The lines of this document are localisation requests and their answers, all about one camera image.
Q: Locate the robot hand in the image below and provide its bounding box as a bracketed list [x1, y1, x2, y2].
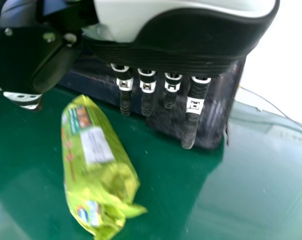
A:
[0, 0, 281, 150]

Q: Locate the yellow-green biscuit packet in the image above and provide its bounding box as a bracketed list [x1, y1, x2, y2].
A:
[60, 94, 148, 237]

